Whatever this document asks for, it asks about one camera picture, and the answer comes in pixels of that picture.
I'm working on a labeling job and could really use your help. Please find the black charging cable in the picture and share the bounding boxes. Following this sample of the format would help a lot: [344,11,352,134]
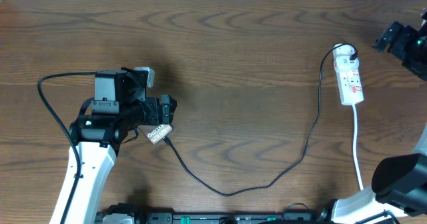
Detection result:
[162,43,359,197]

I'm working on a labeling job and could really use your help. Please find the white USB charger adapter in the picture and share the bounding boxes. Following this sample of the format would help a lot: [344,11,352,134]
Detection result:
[333,43,359,69]

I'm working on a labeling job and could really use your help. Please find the gold smartphone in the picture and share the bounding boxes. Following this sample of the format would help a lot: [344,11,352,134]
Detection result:
[138,124,173,146]

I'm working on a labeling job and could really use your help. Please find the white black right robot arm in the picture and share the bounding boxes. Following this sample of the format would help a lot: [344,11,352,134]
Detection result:
[317,21,426,223]

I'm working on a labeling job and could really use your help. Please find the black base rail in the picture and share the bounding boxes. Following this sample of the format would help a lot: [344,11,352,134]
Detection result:
[94,203,332,224]

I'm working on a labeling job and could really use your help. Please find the white power strip cord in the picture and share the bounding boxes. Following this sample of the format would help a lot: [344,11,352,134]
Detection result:
[352,104,365,191]

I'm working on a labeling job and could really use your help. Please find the white power strip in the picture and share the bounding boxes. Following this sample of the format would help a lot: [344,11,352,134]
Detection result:
[334,61,364,106]

